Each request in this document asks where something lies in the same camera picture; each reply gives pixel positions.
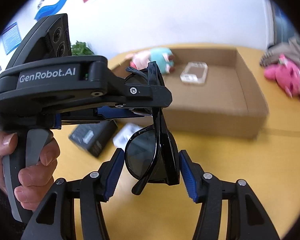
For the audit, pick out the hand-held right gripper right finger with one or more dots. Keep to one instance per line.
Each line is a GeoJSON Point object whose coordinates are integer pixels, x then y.
{"type": "Point", "coordinates": [187, 173]}

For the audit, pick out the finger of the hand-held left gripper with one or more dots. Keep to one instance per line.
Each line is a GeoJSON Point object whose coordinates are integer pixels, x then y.
{"type": "Point", "coordinates": [150, 96]}
{"type": "Point", "coordinates": [115, 112]}

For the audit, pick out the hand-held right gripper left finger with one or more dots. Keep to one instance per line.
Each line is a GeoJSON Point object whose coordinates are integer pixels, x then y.
{"type": "Point", "coordinates": [115, 171]}

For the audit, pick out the black sunglasses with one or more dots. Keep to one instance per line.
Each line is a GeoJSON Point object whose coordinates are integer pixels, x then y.
{"type": "Point", "coordinates": [142, 150]}

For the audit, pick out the brown cardboard box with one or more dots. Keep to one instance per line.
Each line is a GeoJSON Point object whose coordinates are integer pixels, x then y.
{"type": "Point", "coordinates": [215, 100]}

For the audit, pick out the person's left forearm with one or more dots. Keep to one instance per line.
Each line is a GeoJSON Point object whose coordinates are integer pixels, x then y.
{"type": "Point", "coordinates": [2, 210]}

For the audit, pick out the person's left hand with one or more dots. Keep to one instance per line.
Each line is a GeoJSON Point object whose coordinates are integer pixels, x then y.
{"type": "Point", "coordinates": [35, 177]}

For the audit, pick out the white packet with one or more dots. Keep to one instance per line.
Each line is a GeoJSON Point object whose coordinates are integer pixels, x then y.
{"type": "Point", "coordinates": [122, 136]}

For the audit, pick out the black box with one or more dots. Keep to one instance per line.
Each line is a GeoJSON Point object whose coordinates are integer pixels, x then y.
{"type": "Point", "coordinates": [95, 142]}

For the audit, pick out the pink and teal plush toy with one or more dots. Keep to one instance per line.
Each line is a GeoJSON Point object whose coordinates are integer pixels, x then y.
{"type": "Point", "coordinates": [157, 55]}

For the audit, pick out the clear plastic case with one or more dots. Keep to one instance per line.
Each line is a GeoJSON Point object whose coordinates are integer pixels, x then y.
{"type": "Point", "coordinates": [193, 72]}

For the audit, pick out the large green potted plant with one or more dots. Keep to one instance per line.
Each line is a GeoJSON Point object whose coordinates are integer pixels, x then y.
{"type": "Point", "coordinates": [81, 48]}

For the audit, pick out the beige cloth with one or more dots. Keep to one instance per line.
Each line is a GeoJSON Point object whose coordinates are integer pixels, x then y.
{"type": "Point", "coordinates": [287, 48]}

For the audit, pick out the blue framed wall notice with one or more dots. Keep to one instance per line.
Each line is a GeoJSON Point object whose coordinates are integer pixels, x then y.
{"type": "Point", "coordinates": [11, 37]}

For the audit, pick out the blue wave wall poster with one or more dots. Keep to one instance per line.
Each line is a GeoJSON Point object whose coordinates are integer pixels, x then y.
{"type": "Point", "coordinates": [62, 0]}

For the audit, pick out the white door frame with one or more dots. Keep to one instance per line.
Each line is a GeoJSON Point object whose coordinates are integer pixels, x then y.
{"type": "Point", "coordinates": [280, 22]}

